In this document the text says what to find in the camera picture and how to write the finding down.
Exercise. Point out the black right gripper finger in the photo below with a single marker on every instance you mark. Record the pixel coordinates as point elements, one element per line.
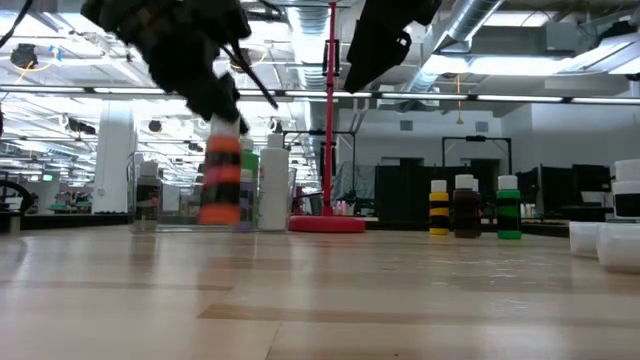
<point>380,50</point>

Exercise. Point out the tall white plastic bottle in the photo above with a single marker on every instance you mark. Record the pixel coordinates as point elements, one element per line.
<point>273,190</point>

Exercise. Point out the orange paint bottle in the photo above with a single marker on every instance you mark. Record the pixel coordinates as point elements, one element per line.
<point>220,210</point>

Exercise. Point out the dark maroon paint bottle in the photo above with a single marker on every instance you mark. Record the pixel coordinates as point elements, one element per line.
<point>148,200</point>

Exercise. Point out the grey paint bottle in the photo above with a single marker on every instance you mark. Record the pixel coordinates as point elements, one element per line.
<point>620,247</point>

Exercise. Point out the yellow paint bottle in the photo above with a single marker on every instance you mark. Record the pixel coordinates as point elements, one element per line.
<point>439,197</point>

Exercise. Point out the dark blue paint bottle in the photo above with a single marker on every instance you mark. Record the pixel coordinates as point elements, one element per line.
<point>476,185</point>

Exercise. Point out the brown paint bottle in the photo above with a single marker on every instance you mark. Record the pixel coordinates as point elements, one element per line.
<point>466,210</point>

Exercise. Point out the small green paint bottle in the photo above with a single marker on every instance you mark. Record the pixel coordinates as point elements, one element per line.
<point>509,215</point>

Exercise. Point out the clear plastic bin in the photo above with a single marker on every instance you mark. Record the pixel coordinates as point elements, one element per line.
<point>172,220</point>

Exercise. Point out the white pillar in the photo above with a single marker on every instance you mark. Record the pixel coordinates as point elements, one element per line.
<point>115,165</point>

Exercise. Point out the red desk lamp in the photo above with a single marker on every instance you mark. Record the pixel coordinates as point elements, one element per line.
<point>325,225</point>

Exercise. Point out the overhead rail with light strips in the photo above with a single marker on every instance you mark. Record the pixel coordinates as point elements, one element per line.
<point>425,95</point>

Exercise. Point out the silver spiral ventilation duct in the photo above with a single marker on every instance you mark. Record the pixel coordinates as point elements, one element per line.
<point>470,20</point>

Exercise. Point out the black background frame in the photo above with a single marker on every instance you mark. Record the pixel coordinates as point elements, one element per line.
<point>475,138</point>

